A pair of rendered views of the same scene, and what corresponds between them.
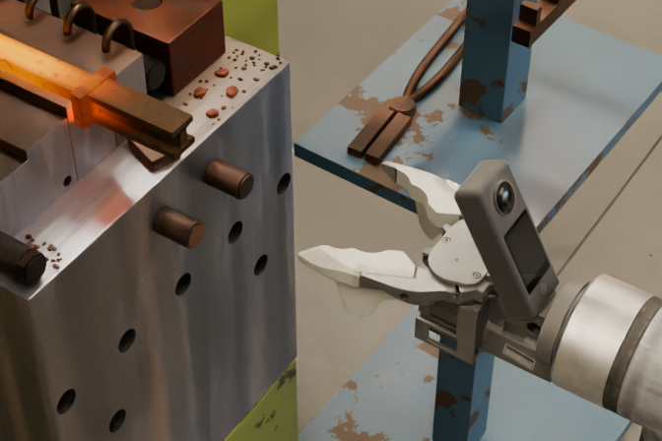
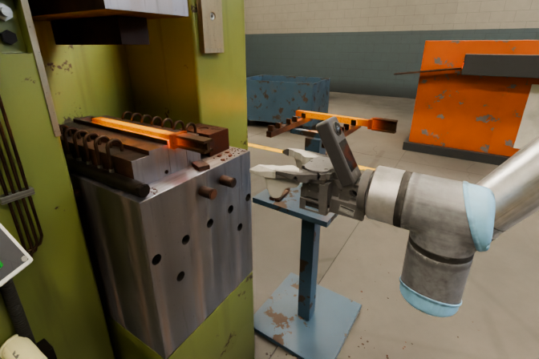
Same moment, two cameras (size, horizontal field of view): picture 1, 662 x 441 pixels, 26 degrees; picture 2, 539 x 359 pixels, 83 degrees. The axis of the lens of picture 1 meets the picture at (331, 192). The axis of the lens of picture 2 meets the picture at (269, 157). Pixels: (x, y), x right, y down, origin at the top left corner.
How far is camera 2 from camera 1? 62 cm
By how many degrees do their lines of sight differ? 23
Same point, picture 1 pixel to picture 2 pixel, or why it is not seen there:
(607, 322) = (391, 176)
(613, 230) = (345, 252)
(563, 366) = (372, 200)
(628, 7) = not seen: hidden behind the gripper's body
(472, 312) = (326, 185)
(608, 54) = not seen: hidden behind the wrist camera
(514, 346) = (344, 204)
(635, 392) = (411, 205)
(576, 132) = not seen: hidden behind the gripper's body
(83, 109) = (172, 140)
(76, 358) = (162, 240)
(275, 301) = (245, 244)
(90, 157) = (176, 165)
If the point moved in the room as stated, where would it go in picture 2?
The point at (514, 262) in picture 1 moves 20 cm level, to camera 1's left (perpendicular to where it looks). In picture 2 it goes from (344, 155) to (220, 156)
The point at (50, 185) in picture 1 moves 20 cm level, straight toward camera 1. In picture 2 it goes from (159, 170) to (152, 214)
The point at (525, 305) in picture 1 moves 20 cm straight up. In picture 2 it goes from (350, 176) to (363, 46)
